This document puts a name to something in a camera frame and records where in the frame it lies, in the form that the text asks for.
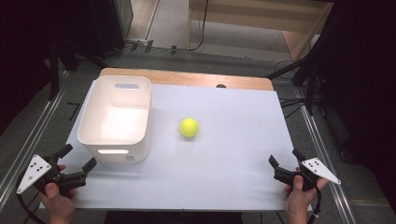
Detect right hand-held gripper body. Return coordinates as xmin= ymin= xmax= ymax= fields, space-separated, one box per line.
xmin=273 ymin=157 xmax=342 ymax=192

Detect yellow tennis ball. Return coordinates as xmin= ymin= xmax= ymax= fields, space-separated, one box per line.
xmin=178 ymin=117 xmax=200 ymax=139

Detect person's left hand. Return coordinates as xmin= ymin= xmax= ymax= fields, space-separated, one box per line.
xmin=38 ymin=164 xmax=78 ymax=224

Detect black hanging cable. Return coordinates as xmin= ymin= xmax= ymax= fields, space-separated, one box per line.
xmin=186 ymin=0 xmax=209 ymax=53

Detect person's right hand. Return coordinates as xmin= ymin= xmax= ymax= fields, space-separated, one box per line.
xmin=283 ymin=167 xmax=330 ymax=224

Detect black floor cables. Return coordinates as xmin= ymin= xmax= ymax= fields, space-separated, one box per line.
xmin=274 ymin=60 xmax=310 ymax=119

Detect black tripod stand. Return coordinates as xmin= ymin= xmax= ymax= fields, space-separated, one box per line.
xmin=265 ymin=46 xmax=323 ymax=117

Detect light wooden shelf unit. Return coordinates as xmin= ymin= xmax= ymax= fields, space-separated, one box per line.
xmin=187 ymin=0 xmax=334 ymax=63

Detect white plastic storage bin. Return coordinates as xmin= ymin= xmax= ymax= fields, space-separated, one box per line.
xmin=77 ymin=75 xmax=153 ymax=164

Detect metal floor rail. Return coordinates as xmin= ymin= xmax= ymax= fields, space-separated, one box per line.
xmin=293 ymin=87 xmax=358 ymax=224
xmin=0 ymin=71 xmax=69 ymax=204

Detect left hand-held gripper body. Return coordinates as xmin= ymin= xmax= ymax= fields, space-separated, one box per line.
xmin=16 ymin=153 xmax=89 ymax=198

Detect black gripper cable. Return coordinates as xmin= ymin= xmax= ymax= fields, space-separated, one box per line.
xmin=305 ymin=185 xmax=322 ymax=224
xmin=16 ymin=175 xmax=48 ymax=224

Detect dark cabinet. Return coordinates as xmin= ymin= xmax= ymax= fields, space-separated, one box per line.
xmin=90 ymin=0 xmax=134 ymax=59

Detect white table cover sheet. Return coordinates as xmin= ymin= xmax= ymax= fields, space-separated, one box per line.
xmin=39 ymin=79 xmax=313 ymax=213

